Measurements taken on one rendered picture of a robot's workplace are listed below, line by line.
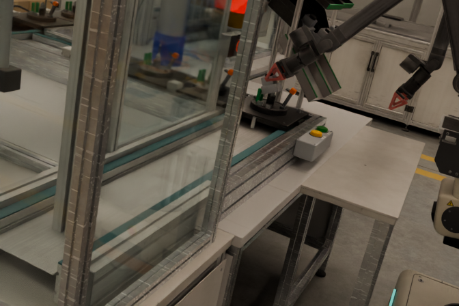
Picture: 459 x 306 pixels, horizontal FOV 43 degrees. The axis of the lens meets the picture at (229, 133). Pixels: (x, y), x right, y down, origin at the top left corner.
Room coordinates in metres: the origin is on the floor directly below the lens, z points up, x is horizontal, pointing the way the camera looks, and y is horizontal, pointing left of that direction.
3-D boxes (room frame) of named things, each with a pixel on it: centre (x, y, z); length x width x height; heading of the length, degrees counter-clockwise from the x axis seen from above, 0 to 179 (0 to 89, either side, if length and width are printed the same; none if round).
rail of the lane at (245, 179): (1.77, -0.16, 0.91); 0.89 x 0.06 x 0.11; 158
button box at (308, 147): (1.92, -0.29, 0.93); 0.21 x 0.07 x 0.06; 158
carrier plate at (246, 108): (2.08, -0.12, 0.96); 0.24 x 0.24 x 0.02; 68
